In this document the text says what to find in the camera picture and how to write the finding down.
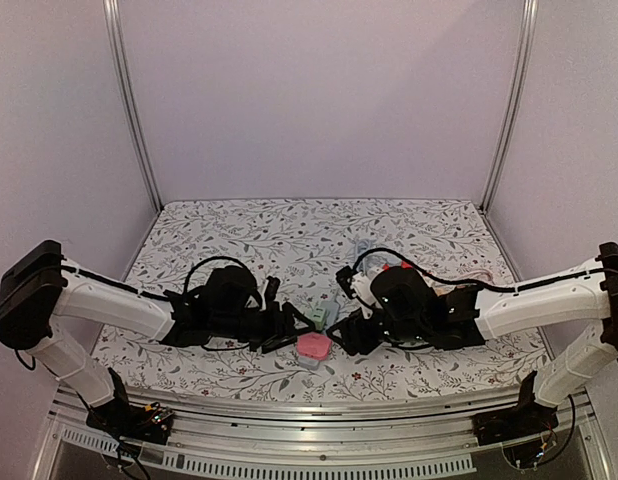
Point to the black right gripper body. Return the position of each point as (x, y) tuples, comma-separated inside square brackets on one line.
[(353, 329)]

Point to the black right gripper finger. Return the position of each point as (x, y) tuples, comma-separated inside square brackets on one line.
[(341, 332), (362, 347)]

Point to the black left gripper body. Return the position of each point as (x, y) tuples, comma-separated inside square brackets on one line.
[(257, 332)]

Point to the grey blue power strip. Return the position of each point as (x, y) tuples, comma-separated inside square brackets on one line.
[(333, 310)]

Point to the pink plug adapter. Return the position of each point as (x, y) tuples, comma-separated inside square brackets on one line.
[(313, 345)]

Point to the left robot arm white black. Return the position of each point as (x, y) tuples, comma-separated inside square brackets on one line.
[(44, 286)]

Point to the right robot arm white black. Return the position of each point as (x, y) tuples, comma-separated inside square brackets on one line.
[(405, 303)]

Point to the light green plug adapter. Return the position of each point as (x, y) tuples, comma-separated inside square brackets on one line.
[(319, 315)]

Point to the floral patterned table mat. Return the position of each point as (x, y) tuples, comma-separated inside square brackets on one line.
[(304, 243)]

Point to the red cube adapter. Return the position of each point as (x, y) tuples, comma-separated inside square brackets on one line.
[(395, 264)]

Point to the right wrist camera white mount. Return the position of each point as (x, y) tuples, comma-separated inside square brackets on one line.
[(357, 286)]

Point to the aluminium front rail base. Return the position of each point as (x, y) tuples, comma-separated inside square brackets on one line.
[(428, 438)]

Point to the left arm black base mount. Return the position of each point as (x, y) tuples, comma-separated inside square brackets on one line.
[(150, 423)]

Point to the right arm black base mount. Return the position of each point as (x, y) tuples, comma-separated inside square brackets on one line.
[(522, 420)]

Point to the left aluminium frame post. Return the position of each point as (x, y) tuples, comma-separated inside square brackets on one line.
[(122, 71)]

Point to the aluminium frame post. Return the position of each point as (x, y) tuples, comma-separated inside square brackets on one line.
[(514, 99), (122, 71)]

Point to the right aluminium frame post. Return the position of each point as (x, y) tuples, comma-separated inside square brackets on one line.
[(514, 99)]

